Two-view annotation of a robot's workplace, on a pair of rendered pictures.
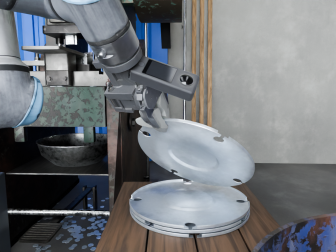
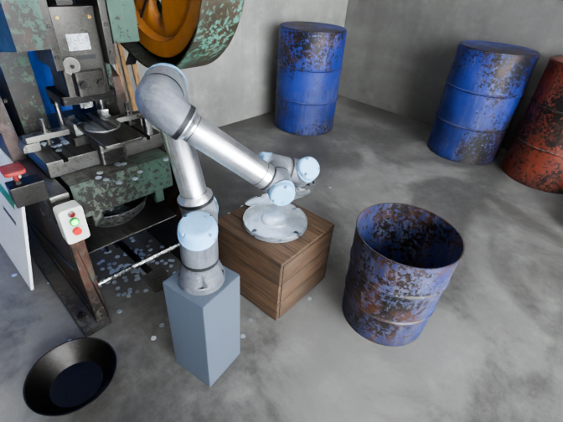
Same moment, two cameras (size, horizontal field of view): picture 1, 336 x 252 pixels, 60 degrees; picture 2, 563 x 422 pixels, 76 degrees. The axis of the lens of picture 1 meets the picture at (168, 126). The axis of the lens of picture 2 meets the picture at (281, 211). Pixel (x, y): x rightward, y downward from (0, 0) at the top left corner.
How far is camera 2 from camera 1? 1.19 m
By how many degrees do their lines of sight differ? 54
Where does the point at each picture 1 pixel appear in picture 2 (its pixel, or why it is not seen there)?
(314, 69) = not seen: hidden behind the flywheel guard
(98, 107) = (166, 172)
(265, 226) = (312, 218)
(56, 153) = (119, 218)
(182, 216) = (287, 229)
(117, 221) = (261, 246)
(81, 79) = (131, 149)
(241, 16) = not seen: outside the picture
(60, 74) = (117, 151)
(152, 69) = not seen: hidden behind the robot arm
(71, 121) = (146, 191)
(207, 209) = (289, 220)
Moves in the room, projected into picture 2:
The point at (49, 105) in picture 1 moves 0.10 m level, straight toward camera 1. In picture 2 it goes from (125, 185) to (147, 191)
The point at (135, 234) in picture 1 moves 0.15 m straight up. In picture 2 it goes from (279, 248) to (281, 218)
